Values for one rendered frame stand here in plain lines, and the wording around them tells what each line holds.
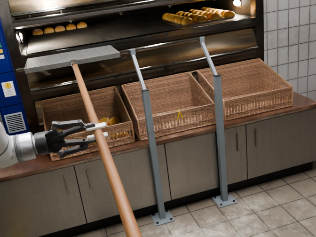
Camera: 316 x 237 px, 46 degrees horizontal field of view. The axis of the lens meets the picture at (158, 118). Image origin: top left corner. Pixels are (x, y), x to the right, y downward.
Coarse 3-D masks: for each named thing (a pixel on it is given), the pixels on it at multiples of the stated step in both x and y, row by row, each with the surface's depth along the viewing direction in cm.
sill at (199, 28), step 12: (204, 24) 294; (216, 24) 292; (228, 24) 294; (240, 24) 297; (144, 36) 278; (156, 36) 281; (168, 36) 284; (60, 48) 269; (72, 48) 267; (84, 48) 269; (24, 60) 260
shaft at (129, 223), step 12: (84, 84) 174; (84, 96) 157; (96, 120) 133; (96, 132) 124; (108, 156) 108; (108, 168) 102; (120, 180) 98; (120, 192) 91; (120, 204) 87; (120, 216) 85; (132, 216) 83; (132, 228) 79
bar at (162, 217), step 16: (128, 48) 241; (144, 48) 243; (144, 96) 229; (144, 112) 236; (224, 144) 258; (224, 160) 262; (224, 176) 266; (160, 192) 255; (224, 192) 271; (160, 208) 260; (160, 224) 258
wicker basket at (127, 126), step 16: (64, 96) 273; (80, 96) 276; (96, 96) 279; (112, 96) 282; (48, 112) 271; (64, 112) 274; (80, 112) 276; (96, 112) 279; (112, 112) 283; (128, 112) 253; (48, 128) 272; (64, 128) 275; (112, 128) 242; (128, 128) 246; (96, 144) 242; (112, 144) 246
